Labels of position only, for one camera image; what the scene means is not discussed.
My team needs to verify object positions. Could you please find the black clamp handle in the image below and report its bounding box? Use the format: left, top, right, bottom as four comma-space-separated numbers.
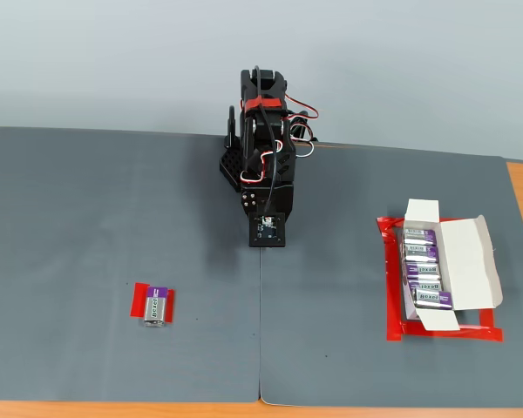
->
224, 104, 239, 148

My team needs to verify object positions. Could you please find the red tape band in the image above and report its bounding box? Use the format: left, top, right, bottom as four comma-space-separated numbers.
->
242, 97, 283, 112

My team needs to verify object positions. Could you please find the grey table mat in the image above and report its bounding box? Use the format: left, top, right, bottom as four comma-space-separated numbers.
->
0, 127, 262, 404
259, 141, 523, 410

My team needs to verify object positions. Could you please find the red white servo wire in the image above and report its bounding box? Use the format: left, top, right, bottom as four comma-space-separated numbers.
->
238, 138, 285, 185
283, 92, 321, 158

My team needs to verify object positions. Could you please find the wrist camera board with mount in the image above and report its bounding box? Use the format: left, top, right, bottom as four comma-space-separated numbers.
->
248, 212, 288, 249

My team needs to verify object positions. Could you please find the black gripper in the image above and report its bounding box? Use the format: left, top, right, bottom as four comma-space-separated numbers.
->
239, 181, 296, 218

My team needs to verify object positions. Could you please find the white cardboard battery box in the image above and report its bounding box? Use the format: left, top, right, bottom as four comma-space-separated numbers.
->
401, 199, 505, 333

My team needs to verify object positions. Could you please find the black perforated plate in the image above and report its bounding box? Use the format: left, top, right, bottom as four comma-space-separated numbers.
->
219, 145, 244, 193

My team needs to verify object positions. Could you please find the silver purple Bexel 9V battery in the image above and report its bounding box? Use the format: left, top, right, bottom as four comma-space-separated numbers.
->
407, 280, 445, 293
403, 227, 438, 246
143, 285, 171, 328
403, 261, 440, 281
411, 289, 454, 311
404, 244, 440, 263

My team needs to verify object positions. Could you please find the red tape marker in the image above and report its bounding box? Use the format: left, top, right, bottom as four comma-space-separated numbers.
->
129, 281, 177, 324

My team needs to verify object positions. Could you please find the black camera cable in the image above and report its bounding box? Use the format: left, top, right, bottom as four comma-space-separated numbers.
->
253, 64, 276, 219

